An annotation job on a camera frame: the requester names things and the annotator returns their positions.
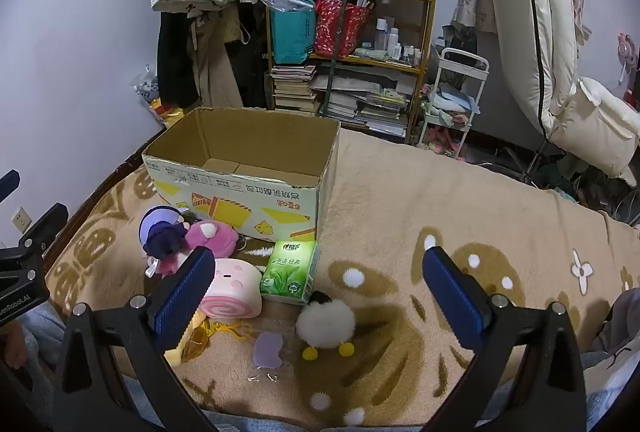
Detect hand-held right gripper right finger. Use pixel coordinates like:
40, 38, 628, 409
422, 246, 588, 432

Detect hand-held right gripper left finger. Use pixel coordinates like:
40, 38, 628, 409
52, 246, 217, 432

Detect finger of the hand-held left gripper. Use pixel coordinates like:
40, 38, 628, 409
20, 203, 69, 257
0, 169, 21, 203

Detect pink swiss roll plush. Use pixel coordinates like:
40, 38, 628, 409
199, 258, 263, 319

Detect yellow plush toy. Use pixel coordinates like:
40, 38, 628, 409
165, 309, 211, 366

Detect purple-haired plush doll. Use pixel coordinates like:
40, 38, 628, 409
139, 206, 193, 280

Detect magenta plush toy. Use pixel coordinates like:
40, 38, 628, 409
182, 219, 241, 260

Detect cardboard box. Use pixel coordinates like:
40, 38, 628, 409
141, 106, 342, 243

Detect orange translucent glasses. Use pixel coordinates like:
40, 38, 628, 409
182, 318, 251, 363

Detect green tissue pack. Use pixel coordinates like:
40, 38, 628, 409
259, 240, 321, 305

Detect white fluffy pompom toy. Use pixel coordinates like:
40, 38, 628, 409
295, 292, 357, 359

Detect person's blue pajama clothing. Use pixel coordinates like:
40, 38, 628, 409
15, 289, 640, 432

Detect bag of snacks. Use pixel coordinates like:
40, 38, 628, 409
131, 64, 190, 131

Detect pile of books and papers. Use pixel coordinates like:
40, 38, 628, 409
310, 72, 417, 139

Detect black coat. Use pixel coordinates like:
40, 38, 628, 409
157, 6, 202, 110

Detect beige coat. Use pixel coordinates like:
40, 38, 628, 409
187, 9, 246, 110

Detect stack of books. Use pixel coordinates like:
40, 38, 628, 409
271, 64, 321, 115

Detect group of small bottles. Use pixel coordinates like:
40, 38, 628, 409
374, 16, 426, 65

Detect cream folded recliner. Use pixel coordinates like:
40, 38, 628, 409
482, 0, 640, 187

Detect teal bag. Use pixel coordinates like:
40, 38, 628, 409
270, 0, 317, 65

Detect green pole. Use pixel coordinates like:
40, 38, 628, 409
320, 0, 363, 119

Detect red patterned bag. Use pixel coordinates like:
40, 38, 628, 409
314, 0, 373, 59

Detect small pink fan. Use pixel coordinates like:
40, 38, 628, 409
617, 32, 640, 85

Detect dark wooden bed frame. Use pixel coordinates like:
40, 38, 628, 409
40, 147, 151, 283

